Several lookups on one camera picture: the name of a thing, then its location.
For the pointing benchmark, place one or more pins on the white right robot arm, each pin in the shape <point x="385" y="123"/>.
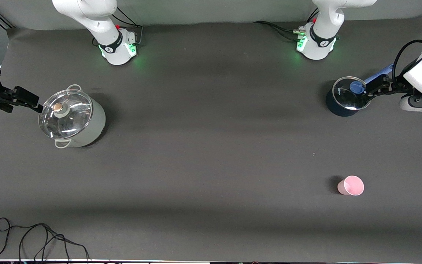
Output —
<point x="97" y="22"/>

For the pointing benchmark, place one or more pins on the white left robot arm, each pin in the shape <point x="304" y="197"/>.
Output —
<point x="324" y="22"/>

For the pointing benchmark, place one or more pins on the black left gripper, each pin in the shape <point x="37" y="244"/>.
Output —
<point x="395" y="87"/>

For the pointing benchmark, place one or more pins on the pink plastic cup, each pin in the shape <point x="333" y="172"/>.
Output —
<point x="352" y="186"/>

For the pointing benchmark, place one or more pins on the glass lid with blue knob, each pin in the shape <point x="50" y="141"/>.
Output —
<point x="344" y="97"/>

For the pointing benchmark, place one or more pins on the glass lid with wooden knob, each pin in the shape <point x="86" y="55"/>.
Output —
<point x="68" y="117"/>

